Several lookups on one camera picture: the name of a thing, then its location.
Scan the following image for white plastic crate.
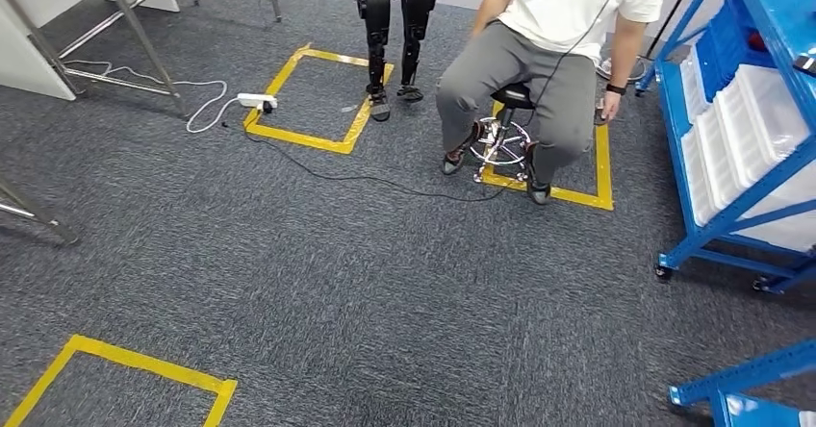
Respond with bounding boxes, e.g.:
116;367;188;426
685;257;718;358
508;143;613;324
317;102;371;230
679;124;723;229
677;46;710;127
712;63;812;214

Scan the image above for stainless steel table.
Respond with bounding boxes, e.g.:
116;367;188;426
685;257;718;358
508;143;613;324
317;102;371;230
0;0;283;118

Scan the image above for person's left hand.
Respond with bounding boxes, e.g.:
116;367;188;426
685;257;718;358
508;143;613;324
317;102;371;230
599;90;625;126

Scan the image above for black robot legs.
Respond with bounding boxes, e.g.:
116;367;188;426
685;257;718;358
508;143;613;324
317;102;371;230
309;0;446;123

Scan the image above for white cabinet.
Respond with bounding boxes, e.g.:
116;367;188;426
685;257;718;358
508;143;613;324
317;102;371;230
0;0;182;102

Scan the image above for thin black floor cable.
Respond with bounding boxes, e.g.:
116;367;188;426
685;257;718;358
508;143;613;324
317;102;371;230
221;110;515;204

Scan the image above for chrome stool with black seat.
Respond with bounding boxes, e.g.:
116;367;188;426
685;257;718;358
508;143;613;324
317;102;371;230
470;83;537;186

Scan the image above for person's shoe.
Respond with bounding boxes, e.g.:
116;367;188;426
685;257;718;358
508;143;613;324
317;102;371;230
441;123;484;177
525;143;553;207

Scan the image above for white power cable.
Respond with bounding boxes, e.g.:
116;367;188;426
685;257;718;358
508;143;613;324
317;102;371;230
62;59;241;135

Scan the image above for white power strip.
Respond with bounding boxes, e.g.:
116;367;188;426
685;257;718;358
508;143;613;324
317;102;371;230
236;92;280;115

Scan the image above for person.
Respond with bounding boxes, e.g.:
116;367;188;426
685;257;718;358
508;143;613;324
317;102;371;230
435;0;673;189

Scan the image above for yellow floor tape square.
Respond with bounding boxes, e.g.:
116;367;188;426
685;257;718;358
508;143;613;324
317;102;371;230
479;100;615;213
2;334;239;427
242;42;395;157

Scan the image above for blue plastic crate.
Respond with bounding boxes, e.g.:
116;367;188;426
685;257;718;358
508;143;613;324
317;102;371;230
693;0;778;104

